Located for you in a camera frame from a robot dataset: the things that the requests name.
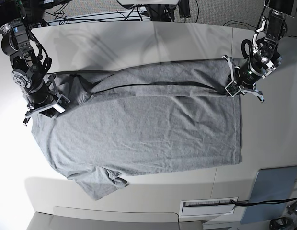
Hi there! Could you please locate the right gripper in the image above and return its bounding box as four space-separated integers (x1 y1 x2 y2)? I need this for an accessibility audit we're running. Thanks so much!
23 74 70 125

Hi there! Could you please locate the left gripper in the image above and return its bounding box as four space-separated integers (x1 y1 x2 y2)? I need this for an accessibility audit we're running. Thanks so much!
222 55 264 103

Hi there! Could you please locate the grey T-shirt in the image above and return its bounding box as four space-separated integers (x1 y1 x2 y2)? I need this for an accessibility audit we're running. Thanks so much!
32 59 241 200

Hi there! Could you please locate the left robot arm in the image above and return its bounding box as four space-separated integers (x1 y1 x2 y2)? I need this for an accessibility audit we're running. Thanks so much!
223 0 297 102

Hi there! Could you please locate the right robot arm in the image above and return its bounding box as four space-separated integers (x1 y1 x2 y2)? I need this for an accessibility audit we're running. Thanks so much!
0 0 70 125

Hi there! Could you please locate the blue-grey flat panel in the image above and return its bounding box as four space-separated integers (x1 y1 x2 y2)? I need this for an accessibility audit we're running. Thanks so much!
240 165 297 225

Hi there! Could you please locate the black device on floor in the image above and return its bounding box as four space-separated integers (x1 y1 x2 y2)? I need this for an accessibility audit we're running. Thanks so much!
269 217 292 230

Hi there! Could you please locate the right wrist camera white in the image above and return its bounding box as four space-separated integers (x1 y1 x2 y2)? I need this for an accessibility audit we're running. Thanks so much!
53 96 70 113

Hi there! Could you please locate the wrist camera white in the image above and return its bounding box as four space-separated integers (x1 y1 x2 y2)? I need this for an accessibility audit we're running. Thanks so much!
225 81 242 97
53 96 70 113

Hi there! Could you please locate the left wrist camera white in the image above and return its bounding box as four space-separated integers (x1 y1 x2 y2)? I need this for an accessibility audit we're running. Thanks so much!
225 81 242 97

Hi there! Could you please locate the black cable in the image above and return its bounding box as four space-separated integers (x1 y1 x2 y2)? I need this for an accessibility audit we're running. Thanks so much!
230 196 297 207

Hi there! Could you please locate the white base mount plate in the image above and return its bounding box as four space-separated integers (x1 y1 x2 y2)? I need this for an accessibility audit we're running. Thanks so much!
118 0 179 5

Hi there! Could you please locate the white cable grommet tray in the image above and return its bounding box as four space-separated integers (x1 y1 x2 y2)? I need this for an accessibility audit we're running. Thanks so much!
179 197 238 218

